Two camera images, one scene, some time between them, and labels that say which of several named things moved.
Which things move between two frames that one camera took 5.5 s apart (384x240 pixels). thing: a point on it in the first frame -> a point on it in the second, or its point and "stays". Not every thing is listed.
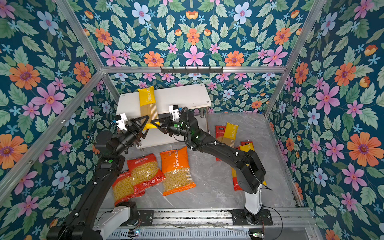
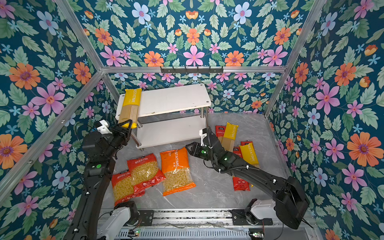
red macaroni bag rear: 124,189 stays
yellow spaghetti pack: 229,135 stays
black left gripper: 135,130 -> 123,133
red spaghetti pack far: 219,131 stays
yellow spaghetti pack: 147,97 -> 129,110
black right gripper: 168,122 -> 195,145
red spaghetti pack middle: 236,185 stays
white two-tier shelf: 190,99 stays
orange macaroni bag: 175,167 stays
